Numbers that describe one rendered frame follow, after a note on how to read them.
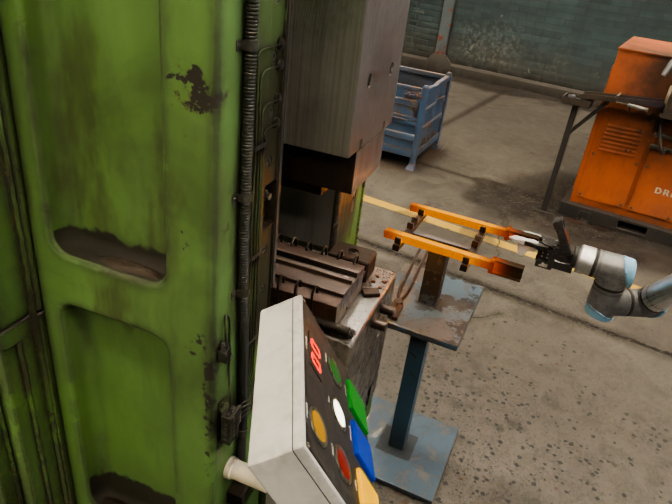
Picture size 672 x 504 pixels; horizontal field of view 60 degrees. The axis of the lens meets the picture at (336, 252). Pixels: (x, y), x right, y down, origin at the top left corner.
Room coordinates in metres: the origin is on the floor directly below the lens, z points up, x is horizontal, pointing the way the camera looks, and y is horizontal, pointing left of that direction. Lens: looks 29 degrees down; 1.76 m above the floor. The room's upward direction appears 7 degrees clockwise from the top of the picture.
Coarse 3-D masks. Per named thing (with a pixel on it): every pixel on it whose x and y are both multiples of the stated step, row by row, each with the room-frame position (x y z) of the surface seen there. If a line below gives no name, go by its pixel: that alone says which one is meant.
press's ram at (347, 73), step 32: (320, 0) 1.12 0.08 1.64; (352, 0) 1.10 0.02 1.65; (384, 0) 1.19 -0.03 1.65; (320, 32) 1.12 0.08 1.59; (352, 32) 1.10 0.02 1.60; (384, 32) 1.22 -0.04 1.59; (320, 64) 1.12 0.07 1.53; (352, 64) 1.10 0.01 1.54; (384, 64) 1.25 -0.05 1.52; (288, 96) 1.14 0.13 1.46; (320, 96) 1.12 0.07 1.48; (352, 96) 1.10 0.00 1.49; (384, 96) 1.28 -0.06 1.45; (288, 128) 1.13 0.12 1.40; (320, 128) 1.11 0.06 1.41; (352, 128) 1.10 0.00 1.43
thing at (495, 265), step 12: (408, 240) 1.57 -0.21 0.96; (420, 240) 1.56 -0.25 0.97; (444, 252) 1.52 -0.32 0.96; (456, 252) 1.51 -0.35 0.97; (468, 252) 1.52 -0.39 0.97; (480, 264) 1.48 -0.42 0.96; (492, 264) 1.46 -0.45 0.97; (504, 264) 1.46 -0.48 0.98; (516, 264) 1.46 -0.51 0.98; (504, 276) 1.45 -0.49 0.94; (516, 276) 1.45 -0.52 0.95
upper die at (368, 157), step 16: (368, 144) 1.21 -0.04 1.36; (288, 160) 1.19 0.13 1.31; (304, 160) 1.18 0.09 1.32; (320, 160) 1.16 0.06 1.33; (336, 160) 1.15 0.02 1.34; (352, 160) 1.14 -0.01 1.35; (368, 160) 1.23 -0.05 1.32; (288, 176) 1.19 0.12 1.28; (304, 176) 1.17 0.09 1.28; (320, 176) 1.16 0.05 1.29; (336, 176) 1.15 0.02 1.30; (352, 176) 1.14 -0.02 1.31; (368, 176) 1.25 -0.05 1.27; (352, 192) 1.15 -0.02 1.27
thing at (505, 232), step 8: (416, 208) 1.81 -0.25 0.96; (424, 208) 1.80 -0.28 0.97; (432, 208) 1.81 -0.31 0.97; (432, 216) 1.79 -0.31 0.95; (440, 216) 1.78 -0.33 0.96; (448, 216) 1.77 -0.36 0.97; (456, 216) 1.77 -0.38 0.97; (464, 216) 1.77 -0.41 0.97; (464, 224) 1.75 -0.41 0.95; (472, 224) 1.74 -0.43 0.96; (480, 224) 1.73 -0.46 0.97; (488, 224) 1.73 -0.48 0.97; (488, 232) 1.72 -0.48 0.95; (496, 232) 1.71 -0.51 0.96; (504, 232) 1.70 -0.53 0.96; (512, 232) 1.69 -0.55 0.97; (520, 232) 1.69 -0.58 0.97; (512, 240) 1.69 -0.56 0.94; (536, 240) 1.67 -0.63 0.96
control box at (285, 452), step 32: (288, 320) 0.78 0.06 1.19; (288, 352) 0.70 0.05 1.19; (320, 352) 0.76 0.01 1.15; (256, 384) 0.65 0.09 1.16; (288, 384) 0.63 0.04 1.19; (320, 384) 0.68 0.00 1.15; (256, 416) 0.58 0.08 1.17; (288, 416) 0.57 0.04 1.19; (320, 416) 0.61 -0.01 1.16; (352, 416) 0.75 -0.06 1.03; (256, 448) 0.53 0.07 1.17; (288, 448) 0.51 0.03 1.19; (320, 448) 0.55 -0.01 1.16; (352, 448) 0.66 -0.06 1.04; (288, 480) 0.51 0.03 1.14; (320, 480) 0.51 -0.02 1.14; (352, 480) 0.59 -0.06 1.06
